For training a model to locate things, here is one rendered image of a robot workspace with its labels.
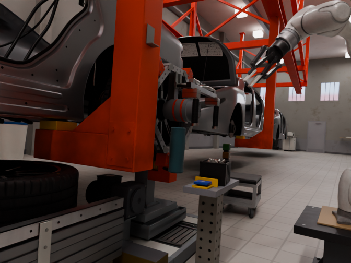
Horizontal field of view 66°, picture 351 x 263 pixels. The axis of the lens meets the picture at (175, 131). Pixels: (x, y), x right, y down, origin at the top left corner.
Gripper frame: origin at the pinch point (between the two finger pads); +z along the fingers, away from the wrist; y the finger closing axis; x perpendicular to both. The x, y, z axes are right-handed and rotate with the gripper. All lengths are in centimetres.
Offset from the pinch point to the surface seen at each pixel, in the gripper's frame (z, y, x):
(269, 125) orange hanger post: -92, -216, -321
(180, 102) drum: 24, 5, -47
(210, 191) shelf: 50, -22, 1
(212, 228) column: 63, -42, -6
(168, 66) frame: 14, 25, -48
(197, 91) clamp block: 16.4, 7.2, -26.5
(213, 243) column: 69, -47, -4
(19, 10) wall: 67, 284, -589
